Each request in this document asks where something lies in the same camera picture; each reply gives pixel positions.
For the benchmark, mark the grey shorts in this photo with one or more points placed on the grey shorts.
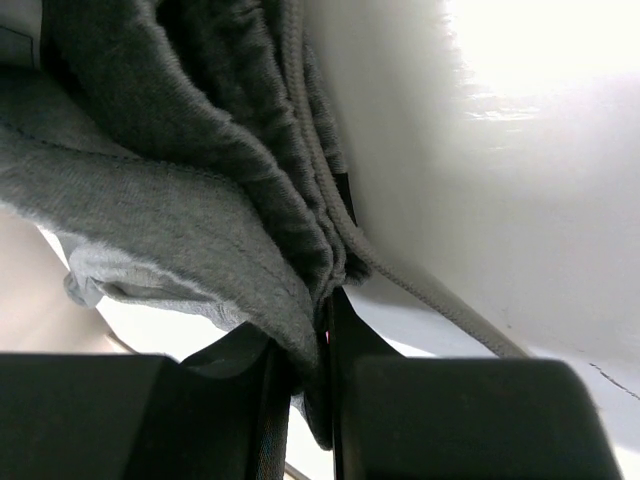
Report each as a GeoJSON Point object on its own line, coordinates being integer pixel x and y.
{"type": "Point", "coordinates": [186, 156]}

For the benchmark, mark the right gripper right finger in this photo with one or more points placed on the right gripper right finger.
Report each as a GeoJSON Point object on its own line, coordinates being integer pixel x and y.
{"type": "Point", "coordinates": [396, 417]}

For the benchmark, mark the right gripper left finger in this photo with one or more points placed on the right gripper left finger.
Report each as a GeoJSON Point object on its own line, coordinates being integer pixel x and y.
{"type": "Point", "coordinates": [222, 413]}

